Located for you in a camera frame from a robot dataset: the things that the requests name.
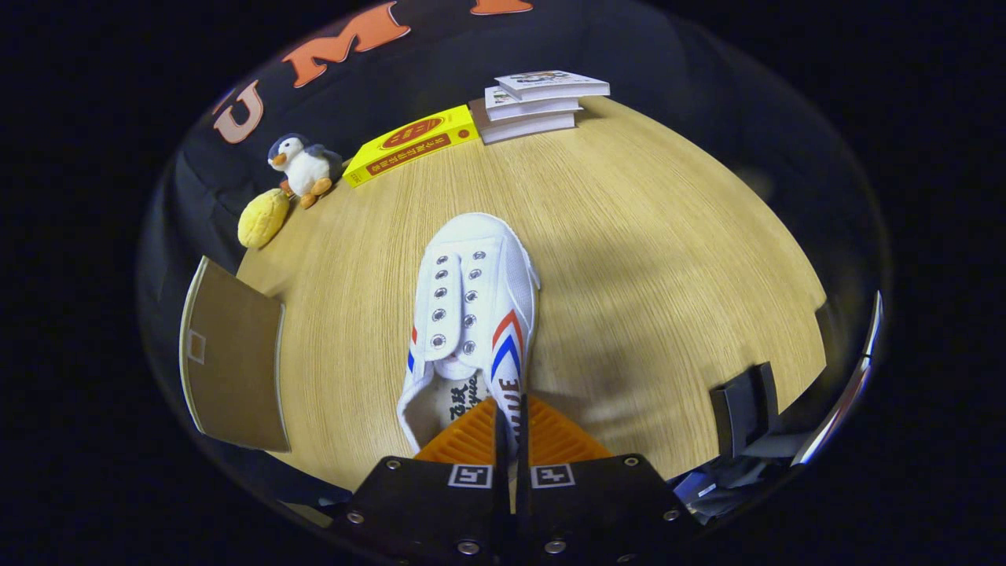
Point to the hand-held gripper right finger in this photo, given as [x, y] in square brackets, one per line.
[523, 464]

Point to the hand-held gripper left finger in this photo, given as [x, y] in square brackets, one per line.
[501, 444]

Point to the white striped canvas shoe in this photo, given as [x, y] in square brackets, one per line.
[471, 236]

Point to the beige fabric storage box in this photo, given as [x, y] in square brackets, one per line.
[236, 354]

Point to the brown cover book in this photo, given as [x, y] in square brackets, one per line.
[526, 130]

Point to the yellow book with red circle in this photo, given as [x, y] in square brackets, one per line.
[369, 157]

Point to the yellow bun plush toy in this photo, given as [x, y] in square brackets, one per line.
[263, 220]

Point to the penguin plush toy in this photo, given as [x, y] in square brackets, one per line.
[306, 169]

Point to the white illustrated cover book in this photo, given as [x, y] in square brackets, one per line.
[550, 79]

